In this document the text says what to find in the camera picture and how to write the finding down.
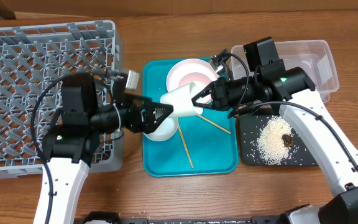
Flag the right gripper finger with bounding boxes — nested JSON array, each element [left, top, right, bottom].
[[193, 101, 219, 110], [191, 82, 214, 103]]

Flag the small white plate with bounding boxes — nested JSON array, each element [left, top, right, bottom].
[[172, 72, 218, 94]]

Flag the white cup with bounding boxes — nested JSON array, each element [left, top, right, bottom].
[[160, 82, 203, 118]]

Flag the pile of rice grains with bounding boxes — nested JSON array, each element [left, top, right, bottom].
[[250, 116, 303, 166]]

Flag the brown food scrap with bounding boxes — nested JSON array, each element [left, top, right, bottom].
[[282, 134, 293, 147]]

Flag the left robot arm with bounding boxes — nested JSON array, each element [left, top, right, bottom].
[[30, 72, 173, 223]]

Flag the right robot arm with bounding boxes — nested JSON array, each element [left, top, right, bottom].
[[192, 37, 358, 224]]

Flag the grey dishwasher rack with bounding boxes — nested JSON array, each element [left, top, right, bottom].
[[0, 20, 124, 179]]

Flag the wooden chopstick upper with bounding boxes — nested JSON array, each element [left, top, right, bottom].
[[197, 115, 231, 134]]

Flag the wooden chopstick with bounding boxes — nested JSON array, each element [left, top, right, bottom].
[[197, 115, 231, 134], [178, 125, 194, 169]]

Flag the large white plate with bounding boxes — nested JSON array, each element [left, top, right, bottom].
[[166, 58, 219, 91]]

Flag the grey shallow bowl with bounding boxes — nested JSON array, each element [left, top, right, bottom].
[[143, 118, 178, 142]]

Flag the teal plastic tray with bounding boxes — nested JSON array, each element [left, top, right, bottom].
[[141, 57, 239, 177]]

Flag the wooden chopstick lower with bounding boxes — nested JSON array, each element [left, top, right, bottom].
[[178, 125, 194, 169]]

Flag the black tray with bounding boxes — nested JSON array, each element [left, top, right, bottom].
[[237, 108, 318, 166]]

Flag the clear plastic bin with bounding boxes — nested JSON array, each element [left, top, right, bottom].
[[230, 37, 339, 103]]

